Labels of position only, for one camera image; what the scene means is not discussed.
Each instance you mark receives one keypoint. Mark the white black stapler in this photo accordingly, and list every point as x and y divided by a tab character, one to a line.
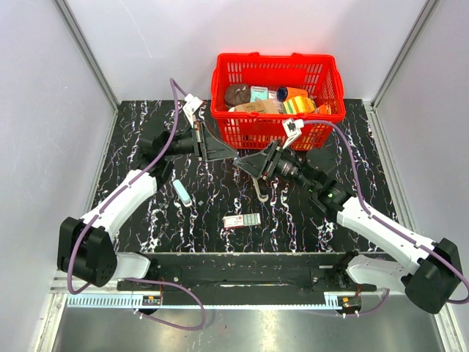
260	189

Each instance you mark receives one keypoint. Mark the brown cardboard box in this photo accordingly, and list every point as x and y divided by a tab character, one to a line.
262	107

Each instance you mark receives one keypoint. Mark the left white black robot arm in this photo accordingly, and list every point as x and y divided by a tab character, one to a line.
86	245

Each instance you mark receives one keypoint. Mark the red white staple box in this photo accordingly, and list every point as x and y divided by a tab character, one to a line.
242	220

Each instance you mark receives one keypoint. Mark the orange snack packet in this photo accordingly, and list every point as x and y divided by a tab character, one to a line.
323	109

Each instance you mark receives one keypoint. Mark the brown round pouch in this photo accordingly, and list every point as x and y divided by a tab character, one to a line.
237	94

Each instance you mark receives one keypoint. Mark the red plastic basket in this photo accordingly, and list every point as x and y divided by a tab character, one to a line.
316	73

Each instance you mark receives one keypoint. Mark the teal white small box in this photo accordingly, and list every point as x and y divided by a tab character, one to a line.
259	93

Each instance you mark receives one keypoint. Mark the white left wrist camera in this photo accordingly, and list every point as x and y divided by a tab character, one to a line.
191	106

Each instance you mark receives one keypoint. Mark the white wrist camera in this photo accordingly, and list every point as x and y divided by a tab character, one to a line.
293	130
191	106

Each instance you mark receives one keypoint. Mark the yellow green box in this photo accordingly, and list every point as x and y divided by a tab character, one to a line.
299	105

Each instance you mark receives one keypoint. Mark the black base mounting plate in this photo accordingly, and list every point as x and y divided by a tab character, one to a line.
242	280

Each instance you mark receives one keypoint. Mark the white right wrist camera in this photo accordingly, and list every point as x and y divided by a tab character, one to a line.
293	130

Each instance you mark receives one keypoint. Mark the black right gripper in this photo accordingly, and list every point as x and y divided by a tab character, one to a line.
254	164

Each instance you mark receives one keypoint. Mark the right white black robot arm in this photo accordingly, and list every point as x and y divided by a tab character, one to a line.
426	271

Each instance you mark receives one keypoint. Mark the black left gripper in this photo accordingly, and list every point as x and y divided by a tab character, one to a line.
208	146

